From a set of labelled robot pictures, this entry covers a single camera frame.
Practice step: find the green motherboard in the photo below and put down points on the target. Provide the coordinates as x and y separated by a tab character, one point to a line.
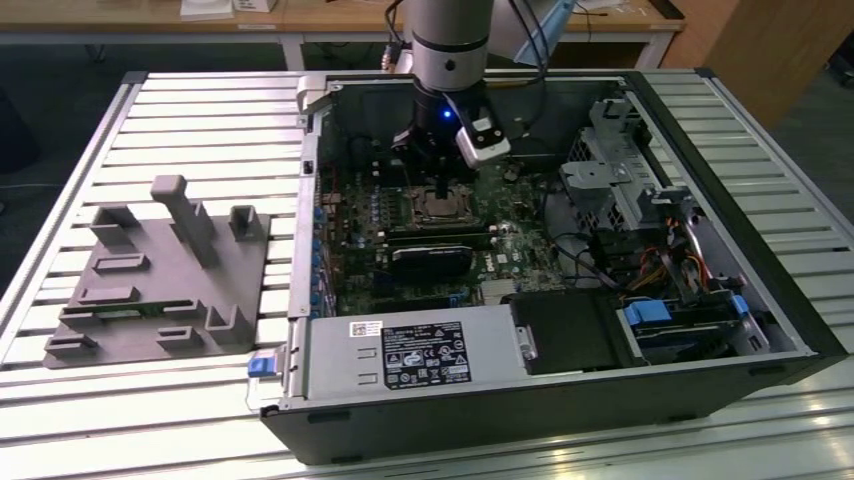
527	250

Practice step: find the silver chipset heatsink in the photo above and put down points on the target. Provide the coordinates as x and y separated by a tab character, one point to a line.
499	291

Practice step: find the grey parts rack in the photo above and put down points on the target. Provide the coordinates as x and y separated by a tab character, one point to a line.
160	280

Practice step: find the silver CPU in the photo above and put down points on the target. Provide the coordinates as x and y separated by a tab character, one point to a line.
445	210

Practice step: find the grey metal drive cage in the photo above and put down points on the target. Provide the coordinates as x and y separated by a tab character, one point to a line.
587	180

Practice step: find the hard disk in blue carrier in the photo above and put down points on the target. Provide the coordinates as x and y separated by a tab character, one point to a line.
647	312

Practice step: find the blue plastic clip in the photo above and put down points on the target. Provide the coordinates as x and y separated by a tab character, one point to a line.
739	306

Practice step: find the green RAM stick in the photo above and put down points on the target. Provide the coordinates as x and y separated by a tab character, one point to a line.
122	313

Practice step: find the white box with label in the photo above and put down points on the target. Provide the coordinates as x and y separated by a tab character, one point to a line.
256	5

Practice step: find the wooden desk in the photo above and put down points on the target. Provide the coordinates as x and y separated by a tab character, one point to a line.
320	22

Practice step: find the blue case latch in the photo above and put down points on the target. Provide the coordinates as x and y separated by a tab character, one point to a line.
261	366

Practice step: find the grey power supply unit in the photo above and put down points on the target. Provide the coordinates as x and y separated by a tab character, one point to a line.
333	350

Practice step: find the CPU socket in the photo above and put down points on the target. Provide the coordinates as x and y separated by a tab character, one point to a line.
440	224

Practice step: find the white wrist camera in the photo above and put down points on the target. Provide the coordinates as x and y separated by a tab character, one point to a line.
483	140

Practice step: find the black PC case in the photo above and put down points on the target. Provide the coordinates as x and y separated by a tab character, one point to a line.
533	415

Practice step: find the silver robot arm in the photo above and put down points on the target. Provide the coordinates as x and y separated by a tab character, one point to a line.
447	50

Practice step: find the wooden cabinet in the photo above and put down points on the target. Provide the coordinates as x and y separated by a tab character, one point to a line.
767	60

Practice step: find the black graphics card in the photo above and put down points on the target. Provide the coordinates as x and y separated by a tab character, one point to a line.
429	262

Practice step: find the black plastic shroud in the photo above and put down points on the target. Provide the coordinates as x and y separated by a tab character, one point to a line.
567	330

